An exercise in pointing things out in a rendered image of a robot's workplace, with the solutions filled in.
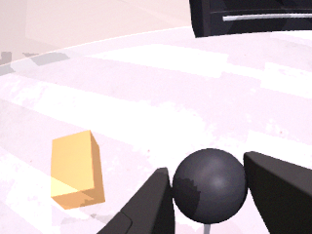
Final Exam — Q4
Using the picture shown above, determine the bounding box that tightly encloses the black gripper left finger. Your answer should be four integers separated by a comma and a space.
97, 167, 176, 234

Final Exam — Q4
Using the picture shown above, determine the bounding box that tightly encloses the glass coffee press with black knob plunger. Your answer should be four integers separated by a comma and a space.
172, 147, 249, 234

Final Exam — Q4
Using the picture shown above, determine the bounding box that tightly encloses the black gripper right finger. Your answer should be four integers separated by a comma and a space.
243, 150, 312, 234

